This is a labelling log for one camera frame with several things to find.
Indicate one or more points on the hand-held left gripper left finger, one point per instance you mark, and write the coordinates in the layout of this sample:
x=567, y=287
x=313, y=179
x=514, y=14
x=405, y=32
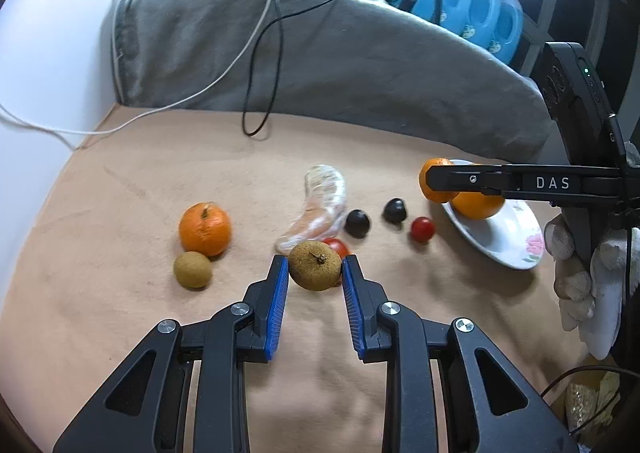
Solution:
x=277, y=313

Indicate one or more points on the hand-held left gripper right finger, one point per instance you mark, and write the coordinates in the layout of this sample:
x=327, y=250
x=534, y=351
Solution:
x=352, y=313

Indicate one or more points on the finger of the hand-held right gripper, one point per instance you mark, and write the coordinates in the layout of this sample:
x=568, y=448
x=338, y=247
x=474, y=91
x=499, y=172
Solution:
x=470, y=179

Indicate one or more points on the small mandarin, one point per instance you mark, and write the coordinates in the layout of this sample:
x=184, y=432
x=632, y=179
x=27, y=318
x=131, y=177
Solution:
x=437, y=162

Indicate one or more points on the brown round fruit with stem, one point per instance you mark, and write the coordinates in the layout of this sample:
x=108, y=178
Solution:
x=315, y=268

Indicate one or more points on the white floral plate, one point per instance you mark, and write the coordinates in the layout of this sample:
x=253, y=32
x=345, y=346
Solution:
x=505, y=233

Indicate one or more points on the red cherry tomato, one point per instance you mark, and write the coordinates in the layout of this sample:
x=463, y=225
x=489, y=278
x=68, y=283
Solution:
x=422, y=229
x=337, y=247

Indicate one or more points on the dark grape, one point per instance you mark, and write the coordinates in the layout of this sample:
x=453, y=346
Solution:
x=394, y=211
x=358, y=223

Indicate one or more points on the mandarin with stem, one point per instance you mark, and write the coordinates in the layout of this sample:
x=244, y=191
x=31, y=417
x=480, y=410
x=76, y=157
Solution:
x=205, y=233

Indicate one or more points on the peeled pomelo segment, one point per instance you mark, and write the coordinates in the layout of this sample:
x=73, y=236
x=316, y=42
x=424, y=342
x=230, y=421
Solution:
x=325, y=203

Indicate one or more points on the person's right hand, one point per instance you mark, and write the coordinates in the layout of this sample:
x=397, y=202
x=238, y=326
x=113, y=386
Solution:
x=575, y=293

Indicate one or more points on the large orange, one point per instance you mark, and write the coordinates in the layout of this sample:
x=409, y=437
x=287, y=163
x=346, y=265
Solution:
x=477, y=207

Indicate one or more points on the small brown round fruit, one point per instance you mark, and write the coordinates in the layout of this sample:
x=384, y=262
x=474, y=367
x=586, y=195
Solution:
x=192, y=270

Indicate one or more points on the grey blanket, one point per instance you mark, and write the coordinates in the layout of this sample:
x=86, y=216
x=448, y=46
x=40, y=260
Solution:
x=375, y=58

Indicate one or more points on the yellow green printed bag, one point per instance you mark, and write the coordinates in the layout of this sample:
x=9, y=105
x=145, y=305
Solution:
x=590, y=398

